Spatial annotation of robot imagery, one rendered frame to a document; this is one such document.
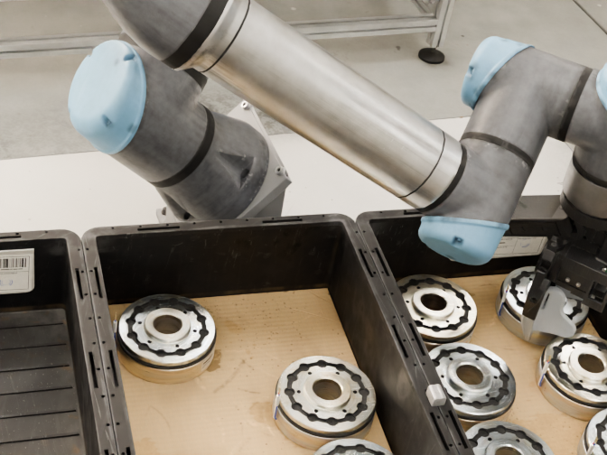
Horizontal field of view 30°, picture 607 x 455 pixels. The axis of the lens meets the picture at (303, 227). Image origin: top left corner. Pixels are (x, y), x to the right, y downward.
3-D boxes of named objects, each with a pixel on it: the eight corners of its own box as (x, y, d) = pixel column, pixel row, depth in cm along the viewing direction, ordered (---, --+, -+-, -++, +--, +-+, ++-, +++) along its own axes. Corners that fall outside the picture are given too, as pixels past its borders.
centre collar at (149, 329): (141, 311, 120) (142, 307, 119) (188, 310, 121) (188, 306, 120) (145, 346, 116) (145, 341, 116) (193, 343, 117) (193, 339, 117)
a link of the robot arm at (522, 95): (442, 116, 106) (553, 158, 104) (489, 15, 109) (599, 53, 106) (444, 145, 114) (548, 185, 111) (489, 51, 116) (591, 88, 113)
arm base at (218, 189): (169, 170, 152) (117, 134, 145) (255, 106, 147) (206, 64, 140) (187, 252, 142) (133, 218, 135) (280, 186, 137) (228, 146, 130)
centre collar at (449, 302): (405, 292, 128) (406, 287, 128) (445, 288, 129) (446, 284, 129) (419, 322, 124) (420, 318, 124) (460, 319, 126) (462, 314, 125)
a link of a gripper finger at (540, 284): (529, 327, 122) (555, 264, 117) (517, 320, 123) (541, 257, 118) (544, 306, 126) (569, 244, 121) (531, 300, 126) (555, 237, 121)
